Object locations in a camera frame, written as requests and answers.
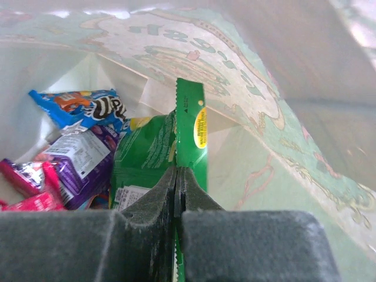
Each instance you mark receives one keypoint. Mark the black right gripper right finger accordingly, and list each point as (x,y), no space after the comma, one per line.
(218,245)

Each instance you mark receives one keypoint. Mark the blue snack packet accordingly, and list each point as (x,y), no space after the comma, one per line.
(77,111)

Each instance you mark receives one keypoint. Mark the green paper gift bag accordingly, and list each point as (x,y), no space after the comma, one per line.
(290,95)

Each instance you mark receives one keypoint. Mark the dark green snack packet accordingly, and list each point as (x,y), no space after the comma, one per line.
(145,183)

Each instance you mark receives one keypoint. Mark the pink snack packet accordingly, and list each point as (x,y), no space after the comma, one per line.
(38,182)

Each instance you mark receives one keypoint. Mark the purple snack packet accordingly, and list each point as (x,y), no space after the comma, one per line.
(84,163)

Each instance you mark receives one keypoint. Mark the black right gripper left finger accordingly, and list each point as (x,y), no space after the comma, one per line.
(88,241)

